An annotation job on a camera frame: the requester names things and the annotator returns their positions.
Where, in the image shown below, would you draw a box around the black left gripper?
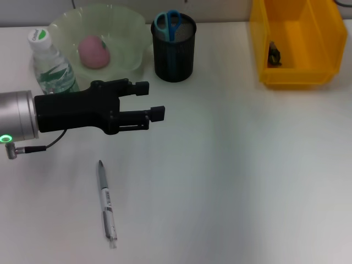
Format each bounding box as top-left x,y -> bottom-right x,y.
34,78 -> 166,135

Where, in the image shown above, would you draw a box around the pink toy peach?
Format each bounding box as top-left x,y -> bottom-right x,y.
78,35 -> 111,69

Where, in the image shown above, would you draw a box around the blue scissors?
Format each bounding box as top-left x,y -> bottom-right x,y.
153,10 -> 182,76

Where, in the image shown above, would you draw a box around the clear water bottle green label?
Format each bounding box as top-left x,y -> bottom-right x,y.
26,27 -> 80,96

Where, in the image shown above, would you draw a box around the green plastic wrapper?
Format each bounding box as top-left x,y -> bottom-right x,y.
268,41 -> 283,67

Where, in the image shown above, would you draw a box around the black mesh pen holder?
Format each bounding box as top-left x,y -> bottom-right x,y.
150,10 -> 197,83

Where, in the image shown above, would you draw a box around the grey clear ballpoint pen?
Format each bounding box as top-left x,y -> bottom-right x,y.
97,159 -> 118,250

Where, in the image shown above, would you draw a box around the yellow plastic storage bin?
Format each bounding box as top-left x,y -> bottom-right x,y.
249,0 -> 349,90

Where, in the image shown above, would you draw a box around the left gripper cable with plug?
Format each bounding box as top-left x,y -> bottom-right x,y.
5,129 -> 68,160

